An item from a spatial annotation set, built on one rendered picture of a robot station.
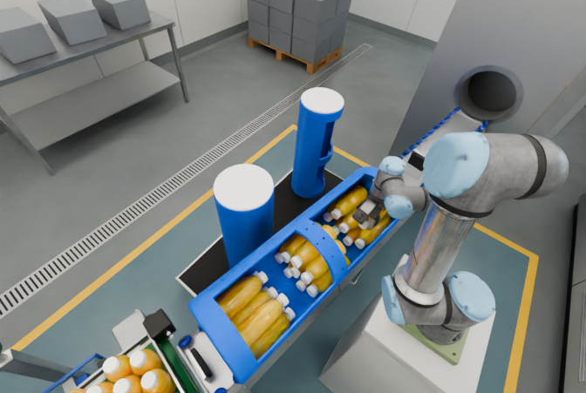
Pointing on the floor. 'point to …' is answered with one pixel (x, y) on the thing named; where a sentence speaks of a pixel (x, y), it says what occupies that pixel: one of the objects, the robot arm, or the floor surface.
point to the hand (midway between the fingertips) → (363, 225)
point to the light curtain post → (564, 101)
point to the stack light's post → (33, 366)
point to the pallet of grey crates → (301, 7)
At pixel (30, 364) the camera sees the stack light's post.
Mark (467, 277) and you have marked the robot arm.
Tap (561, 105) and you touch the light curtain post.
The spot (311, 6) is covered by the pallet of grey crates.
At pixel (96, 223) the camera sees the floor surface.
